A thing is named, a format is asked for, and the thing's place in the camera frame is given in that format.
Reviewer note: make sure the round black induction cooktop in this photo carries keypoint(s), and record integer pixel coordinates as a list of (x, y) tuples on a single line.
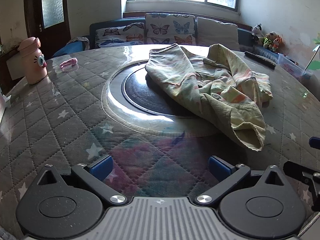
[(140, 92)]

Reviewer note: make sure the black remote control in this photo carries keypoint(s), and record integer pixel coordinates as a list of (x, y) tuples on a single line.
[(260, 59)]

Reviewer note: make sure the blue and grey cloth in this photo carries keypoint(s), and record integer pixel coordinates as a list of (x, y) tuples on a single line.
[(72, 47)]

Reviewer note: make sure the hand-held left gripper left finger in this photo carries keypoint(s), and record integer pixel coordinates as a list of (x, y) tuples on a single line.
[(101, 168)]

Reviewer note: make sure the colourful pinwheel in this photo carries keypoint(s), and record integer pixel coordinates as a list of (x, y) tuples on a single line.
[(315, 62)]

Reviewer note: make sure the small pink hair clip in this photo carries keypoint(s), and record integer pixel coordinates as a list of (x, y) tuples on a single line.
[(68, 63)]

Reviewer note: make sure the black and white plush cow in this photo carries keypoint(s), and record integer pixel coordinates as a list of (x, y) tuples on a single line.
[(257, 31)]

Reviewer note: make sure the green patterned child's jacket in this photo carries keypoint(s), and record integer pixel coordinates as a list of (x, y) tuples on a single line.
[(180, 80)]

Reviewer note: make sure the white board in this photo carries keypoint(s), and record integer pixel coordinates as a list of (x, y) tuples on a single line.
[(13, 67)]

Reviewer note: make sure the brown plush bear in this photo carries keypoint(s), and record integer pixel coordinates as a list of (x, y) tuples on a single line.
[(269, 41)]

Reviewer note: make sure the clear plastic storage box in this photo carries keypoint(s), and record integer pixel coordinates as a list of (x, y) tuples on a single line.
[(292, 67)]

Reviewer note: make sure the dark wooden door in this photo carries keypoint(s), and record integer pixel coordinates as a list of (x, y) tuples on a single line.
[(60, 33)]

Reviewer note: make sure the pink cartoon water bottle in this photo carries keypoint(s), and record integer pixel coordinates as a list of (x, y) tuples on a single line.
[(32, 60)]

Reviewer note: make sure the plain beige cushion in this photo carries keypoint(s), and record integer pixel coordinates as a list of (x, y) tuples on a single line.
[(217, 33)]

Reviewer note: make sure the dark blue sofa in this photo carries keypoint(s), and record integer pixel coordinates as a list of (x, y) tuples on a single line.
[(246, 37)]

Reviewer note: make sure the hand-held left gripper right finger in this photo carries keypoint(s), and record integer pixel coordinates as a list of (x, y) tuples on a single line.
[(220, 168)]

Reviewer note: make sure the orange plush fox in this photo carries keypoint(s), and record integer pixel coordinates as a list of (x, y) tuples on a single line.
[(278, 45)]

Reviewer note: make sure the upright butterfly print cushion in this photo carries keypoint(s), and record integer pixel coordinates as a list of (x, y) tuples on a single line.
[(170, 28)]

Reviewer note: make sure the white tissue pack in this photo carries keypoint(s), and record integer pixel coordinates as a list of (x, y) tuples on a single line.
[(3, 107)]

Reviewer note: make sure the low butterfly print cushion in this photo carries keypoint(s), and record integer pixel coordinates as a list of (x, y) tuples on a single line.
[(117, 35)]

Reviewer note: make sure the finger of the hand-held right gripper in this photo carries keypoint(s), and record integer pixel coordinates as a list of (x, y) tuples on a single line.
[(297, 168), (315, 142)]

